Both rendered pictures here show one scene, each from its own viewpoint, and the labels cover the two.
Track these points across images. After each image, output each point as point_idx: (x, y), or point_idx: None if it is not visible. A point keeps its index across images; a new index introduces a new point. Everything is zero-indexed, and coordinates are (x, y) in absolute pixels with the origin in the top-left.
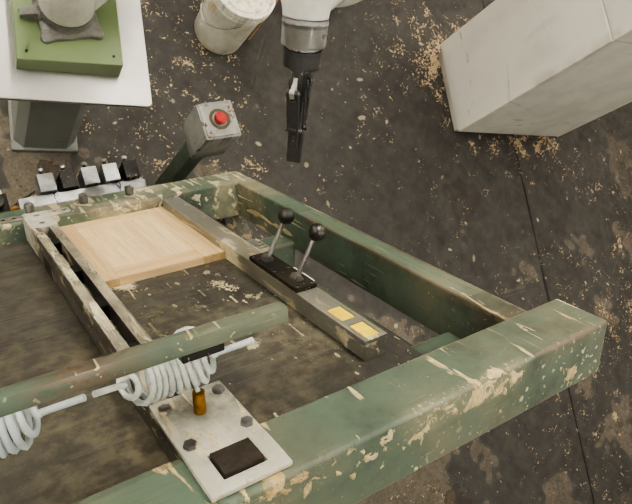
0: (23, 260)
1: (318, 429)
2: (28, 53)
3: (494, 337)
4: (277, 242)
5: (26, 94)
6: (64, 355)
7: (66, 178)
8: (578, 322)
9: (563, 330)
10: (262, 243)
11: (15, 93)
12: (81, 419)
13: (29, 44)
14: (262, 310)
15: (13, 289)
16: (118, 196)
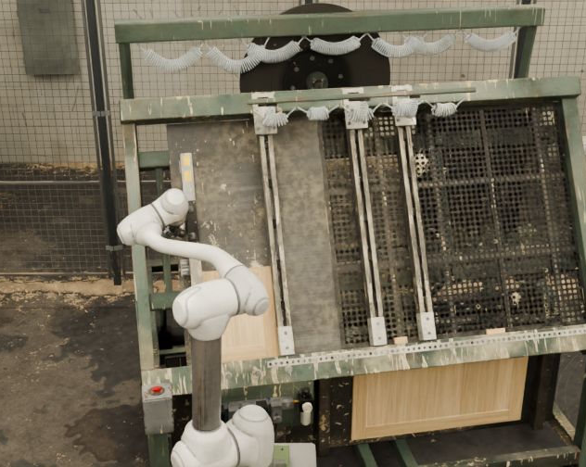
0: (296, 324)
1: (239, 102)
2: (281, 448)
3: (163, 111)
4: (159, 296)
5: (283, 445)
6: (289, 216)
7: (263, 404)
8: (130, 104)
9: (139, 103)
10: (181, 267)
11: (290, 445)
12: (289, 173)
13: (279, 452)
14: (254, 100)
15: (302, 289)
16: (235, 377)
